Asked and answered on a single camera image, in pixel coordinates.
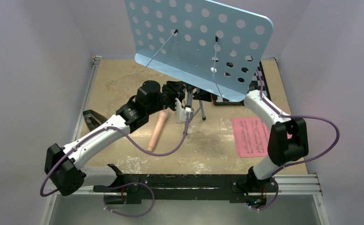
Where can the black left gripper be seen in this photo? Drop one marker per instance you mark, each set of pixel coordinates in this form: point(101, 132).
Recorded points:
point(174, 89)

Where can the light blue music stand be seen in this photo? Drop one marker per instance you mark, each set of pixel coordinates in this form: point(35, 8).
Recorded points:
point(206, 44)

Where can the pink sheet music front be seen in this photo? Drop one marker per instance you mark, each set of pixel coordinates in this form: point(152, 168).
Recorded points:
point(251, 137)

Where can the black metronome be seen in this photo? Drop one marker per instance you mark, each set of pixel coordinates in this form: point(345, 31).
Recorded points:
point(93, 119)

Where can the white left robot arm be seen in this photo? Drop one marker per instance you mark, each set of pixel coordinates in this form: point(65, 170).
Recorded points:
point(65, 166)

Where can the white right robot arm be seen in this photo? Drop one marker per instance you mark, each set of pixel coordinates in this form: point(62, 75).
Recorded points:
point(288, 140)

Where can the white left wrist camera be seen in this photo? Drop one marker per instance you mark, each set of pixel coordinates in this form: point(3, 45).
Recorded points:
point(182, 110)

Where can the pink recorder flute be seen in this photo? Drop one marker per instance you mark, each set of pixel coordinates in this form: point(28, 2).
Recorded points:
point(163, 115)

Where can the aluminium frame rail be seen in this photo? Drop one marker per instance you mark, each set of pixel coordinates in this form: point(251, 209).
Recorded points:
point(303, 185)

